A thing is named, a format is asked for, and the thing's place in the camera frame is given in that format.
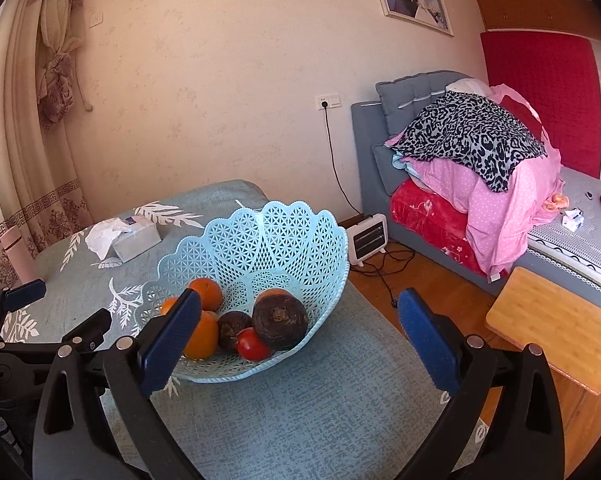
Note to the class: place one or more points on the small dark brown mangosteen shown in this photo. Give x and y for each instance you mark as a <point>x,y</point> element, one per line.
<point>233,329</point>

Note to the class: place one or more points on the light blue tissue box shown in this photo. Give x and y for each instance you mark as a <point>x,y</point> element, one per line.
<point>140,240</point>

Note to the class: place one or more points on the pile of blankets on bed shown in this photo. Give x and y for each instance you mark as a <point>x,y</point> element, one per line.
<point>490,200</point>

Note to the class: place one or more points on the teal leaf-print tablecloth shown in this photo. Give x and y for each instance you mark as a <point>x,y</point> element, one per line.
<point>290,410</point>

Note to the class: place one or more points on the small grey pillow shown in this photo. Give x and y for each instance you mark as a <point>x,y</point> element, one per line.
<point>385,167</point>

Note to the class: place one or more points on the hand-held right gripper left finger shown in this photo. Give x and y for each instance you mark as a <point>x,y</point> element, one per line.
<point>173,340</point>

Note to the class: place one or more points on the red padded panel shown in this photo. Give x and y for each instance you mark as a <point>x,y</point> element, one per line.
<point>545,95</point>

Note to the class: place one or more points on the large orange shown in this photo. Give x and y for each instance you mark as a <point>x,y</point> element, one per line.
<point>205,337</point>

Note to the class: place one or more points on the red floral blanket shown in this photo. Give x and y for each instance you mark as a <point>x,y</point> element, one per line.
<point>430,220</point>

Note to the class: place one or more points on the white light switch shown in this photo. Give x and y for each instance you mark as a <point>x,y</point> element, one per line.
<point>97,19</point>

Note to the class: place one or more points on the light blue plastic basket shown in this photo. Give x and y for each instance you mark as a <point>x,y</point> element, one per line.
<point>280,240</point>

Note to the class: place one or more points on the bamboo stool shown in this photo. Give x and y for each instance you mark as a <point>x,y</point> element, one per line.
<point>550,330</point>

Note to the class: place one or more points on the wooden cabinet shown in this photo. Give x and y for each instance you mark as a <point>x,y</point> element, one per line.
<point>535,12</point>

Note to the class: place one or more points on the small orange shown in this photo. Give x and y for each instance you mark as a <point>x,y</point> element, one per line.
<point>166,306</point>

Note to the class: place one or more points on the beige patterned curtain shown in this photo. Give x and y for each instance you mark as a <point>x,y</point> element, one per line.
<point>35,110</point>

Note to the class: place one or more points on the small orange object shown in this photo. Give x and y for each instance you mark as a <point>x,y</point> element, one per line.
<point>556,202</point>

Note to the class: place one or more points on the pink thermos bottle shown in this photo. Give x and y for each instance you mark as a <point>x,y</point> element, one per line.
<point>16,255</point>

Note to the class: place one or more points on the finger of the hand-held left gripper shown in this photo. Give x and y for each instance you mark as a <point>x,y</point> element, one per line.
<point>25,293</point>
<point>88,330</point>

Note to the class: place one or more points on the large dark brown mangosteen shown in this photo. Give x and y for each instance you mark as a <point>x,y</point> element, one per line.
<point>279,320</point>

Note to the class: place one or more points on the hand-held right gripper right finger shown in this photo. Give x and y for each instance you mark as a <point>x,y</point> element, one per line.
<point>428,340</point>

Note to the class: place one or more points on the large grey pillow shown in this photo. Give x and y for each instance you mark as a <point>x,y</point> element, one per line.
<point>410,92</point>

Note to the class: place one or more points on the white pillow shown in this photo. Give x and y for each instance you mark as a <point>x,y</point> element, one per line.
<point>473,86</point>

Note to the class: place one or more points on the red tomato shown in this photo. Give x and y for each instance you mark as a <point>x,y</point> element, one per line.
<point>253,345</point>

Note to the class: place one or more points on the leopard print blanket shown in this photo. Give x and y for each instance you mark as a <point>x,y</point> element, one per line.
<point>470,135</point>

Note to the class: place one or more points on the grey bedspread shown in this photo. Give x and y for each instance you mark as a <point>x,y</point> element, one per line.
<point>575,250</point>

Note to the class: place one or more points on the grey upholstered bed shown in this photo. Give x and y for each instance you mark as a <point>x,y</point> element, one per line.
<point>370,160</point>

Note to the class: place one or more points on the white electric heater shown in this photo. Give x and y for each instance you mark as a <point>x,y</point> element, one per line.
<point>369,240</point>

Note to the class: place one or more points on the white wall socket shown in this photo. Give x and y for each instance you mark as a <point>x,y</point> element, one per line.
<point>328,101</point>

